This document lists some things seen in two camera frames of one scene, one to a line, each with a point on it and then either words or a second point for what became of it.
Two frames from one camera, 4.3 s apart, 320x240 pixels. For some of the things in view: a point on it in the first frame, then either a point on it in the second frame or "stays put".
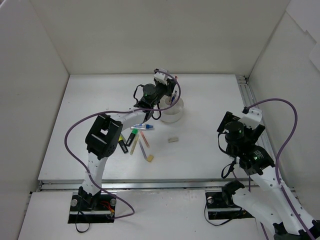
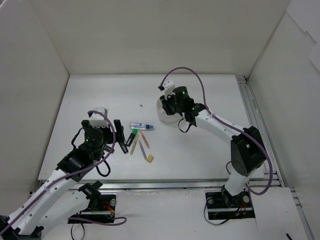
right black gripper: (227, 118) → (169, 104)
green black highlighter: (134, 132) stays put
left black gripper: (169, 87) → (110, 135)
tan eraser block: (150, 158) stays put
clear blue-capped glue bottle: (142, 127) stays put
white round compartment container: (173, 113) stays put
